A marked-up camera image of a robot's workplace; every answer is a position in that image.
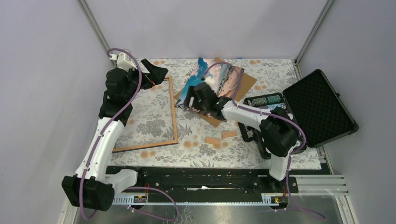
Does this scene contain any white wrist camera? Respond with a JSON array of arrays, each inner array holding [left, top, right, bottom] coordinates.
[[201, 75, 216, 91], [109, 52, 137, 72]]

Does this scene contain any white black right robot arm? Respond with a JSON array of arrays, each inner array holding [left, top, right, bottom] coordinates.
[[184, 82, 306, 192]]

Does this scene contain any landscape photo print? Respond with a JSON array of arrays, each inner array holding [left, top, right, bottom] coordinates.
[[175, 58, 252, 121]]

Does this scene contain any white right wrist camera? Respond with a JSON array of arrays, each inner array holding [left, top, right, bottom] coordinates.
[[201, 75, 216, 91]]

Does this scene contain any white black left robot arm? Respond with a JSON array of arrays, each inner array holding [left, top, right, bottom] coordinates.
[[61, 59, 168, 211]]

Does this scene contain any wooden picture frame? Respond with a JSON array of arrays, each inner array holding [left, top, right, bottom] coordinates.
[[113, 76, 178, 153]]

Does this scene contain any small wooden block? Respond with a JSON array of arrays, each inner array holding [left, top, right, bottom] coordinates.
[[222, 130, 238, 139], [205, 137, 221, 146]]

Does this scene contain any black poker chip case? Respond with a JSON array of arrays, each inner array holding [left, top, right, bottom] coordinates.
[[238, 70, 359, 159]]

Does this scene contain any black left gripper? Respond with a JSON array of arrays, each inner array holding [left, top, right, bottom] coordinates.
[[123, 58, 168, 101]]

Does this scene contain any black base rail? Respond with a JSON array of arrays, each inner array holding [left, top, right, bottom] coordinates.
[[105, 165, 299, 204]]

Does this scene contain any floral table cloth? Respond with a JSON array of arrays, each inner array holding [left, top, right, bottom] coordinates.
[[103, 58, 322, 170]]

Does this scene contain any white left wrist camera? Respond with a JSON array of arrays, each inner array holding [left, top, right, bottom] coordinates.
[[109, 52, 137, 72]]

